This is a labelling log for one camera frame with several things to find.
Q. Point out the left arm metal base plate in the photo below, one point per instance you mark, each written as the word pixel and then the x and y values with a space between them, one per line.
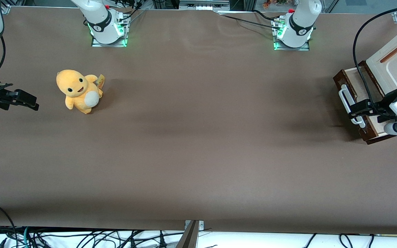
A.
pixel 277 47

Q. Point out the grey aluminium frame rail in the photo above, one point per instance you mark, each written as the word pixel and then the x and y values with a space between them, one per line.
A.
pixel 203 5

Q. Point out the grey camera pole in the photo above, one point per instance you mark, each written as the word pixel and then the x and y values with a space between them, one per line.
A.
pixel 189 237

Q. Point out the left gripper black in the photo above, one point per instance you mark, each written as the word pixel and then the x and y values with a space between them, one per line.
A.
pixel 384 104

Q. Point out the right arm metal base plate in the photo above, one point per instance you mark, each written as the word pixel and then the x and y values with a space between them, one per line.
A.
pixel 97 44

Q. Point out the brown table cover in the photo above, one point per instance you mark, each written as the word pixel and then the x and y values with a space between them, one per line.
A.
pixel 198 137

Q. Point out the silver corner bracket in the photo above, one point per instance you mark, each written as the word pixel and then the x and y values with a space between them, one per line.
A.
pixel 200 224

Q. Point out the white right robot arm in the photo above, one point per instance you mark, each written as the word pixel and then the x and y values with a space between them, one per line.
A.
pixel 100 17

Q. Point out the yellow plush toy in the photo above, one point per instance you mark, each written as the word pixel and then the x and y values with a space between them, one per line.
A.
pixel 78 91

